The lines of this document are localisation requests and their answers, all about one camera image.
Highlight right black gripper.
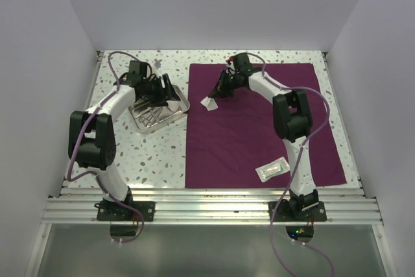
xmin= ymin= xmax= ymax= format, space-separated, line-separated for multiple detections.
xmin=209 ymin=69 xmax=241 ymax=99

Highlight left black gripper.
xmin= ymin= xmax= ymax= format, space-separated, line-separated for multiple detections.
xmin=141 ymin=73 xmax=180 ymax=108

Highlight white gauze pad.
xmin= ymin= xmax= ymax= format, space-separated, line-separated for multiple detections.
xmin=206 ymin=99 xmax=218 ymax=111
xmin=167 ymin=101 xmax=181 ymax=114
xmin=200 ymin=97 xmax=211 ymax=109

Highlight steel hemostat forceps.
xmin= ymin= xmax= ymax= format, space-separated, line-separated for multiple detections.
xmin=136 ymin=110 xmax=165 ymax=129

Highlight stainless steel tray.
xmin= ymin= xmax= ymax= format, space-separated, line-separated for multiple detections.
xmin=128 ymin=84 xmax=190 ymax=134

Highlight steel surgical scissors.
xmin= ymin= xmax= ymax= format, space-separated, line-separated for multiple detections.
xmin=138 ymin=107 xmax=167 ymax=128

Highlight steel scalpel handle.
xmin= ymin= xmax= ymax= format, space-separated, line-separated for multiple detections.
xmin=129 ymin=101 xmax=152 ymax=114

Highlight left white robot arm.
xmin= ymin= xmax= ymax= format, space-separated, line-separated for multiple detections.
xmin=66 ymin=60 xmax=180 ymax=221

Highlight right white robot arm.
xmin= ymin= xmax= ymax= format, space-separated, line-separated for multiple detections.
xmin=208 ymin=53 xmax=319 ymax=223

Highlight purple surgical cloth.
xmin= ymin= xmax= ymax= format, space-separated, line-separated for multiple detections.
xmin=185 ymin=64 xmax=346 ymax=189

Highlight sealed suture packet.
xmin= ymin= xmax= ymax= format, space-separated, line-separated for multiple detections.
xmin=255 ymin=157 xmax=290 ymax=183

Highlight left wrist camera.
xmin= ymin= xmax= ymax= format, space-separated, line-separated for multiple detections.
xmin=154 ymin=59 xmax=161 ymax=69

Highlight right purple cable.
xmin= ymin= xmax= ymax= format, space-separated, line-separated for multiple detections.
xmin=244 ymin=51 xmax=335 ymax=277

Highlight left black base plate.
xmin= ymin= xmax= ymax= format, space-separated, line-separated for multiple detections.
xmin=94 ymin=200 xmax=156 ymax=222

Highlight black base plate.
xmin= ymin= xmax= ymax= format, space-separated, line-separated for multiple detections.
xmin=268 ymin=200 xmax=327 ymax=222
xmin=94 ymin=200 xmax=156 ymax=222

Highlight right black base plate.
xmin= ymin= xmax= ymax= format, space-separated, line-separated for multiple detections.
xmin=268 ymin=200 xmax=327 ymax=222

